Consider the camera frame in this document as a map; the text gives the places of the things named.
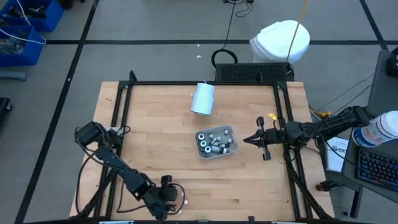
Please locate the black desk device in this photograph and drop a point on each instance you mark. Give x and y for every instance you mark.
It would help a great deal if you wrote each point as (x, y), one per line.
(393, 63)

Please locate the blue-tipped food coloring bottle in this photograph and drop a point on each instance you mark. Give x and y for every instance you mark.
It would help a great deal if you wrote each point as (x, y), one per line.
(207, 149)

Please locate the black-tipped food coloring bottle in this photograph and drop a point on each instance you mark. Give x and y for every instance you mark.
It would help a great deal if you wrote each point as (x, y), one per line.
(201, 136)

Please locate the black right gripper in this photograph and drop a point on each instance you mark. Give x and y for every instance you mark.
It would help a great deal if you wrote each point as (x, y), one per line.
(272, 137)

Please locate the black perforated computer case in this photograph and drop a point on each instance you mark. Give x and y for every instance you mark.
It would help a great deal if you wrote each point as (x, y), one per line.
(248, 73)

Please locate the grey plastic bin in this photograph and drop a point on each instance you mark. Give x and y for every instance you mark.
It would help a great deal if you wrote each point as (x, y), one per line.
(218, 129)

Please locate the dark grey computer desk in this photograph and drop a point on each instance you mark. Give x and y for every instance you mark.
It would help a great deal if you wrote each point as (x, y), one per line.
(351, 161)

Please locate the white paper booklet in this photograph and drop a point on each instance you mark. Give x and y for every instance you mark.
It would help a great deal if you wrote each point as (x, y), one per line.
(335, 155)

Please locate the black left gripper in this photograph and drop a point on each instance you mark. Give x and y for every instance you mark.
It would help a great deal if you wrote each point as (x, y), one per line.
(163, 200)

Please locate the black aluminium table frame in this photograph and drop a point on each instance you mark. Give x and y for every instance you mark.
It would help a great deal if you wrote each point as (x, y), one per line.
(161, 83)

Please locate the blue storage bin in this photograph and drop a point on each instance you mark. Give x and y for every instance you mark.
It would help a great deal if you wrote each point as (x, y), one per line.
(31, 56)
(49, 18)

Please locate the white wipes canister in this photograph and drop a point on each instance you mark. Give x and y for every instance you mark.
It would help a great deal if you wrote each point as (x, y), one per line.
(377, 129)

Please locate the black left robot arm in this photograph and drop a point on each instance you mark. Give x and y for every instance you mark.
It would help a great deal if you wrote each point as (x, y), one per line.
(124, 172)

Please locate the purple-tipped food coloring bottle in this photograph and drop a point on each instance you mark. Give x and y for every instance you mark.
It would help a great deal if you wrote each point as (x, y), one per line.
(221, 151)

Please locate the grey desk panel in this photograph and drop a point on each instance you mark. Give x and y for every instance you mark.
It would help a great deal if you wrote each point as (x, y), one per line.
(381, 87)

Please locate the black keyboard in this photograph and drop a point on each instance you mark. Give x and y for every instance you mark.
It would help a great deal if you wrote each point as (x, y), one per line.
(377, 168)

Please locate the pale glossy tumbler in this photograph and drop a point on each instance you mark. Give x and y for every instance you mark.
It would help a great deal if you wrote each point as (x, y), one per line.
(202, 99)

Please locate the green-tipped food coloring bottle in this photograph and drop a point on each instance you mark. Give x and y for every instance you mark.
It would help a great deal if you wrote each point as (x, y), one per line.
(203, 143)

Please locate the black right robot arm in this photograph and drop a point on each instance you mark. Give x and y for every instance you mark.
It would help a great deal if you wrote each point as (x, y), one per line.
(326, 126)

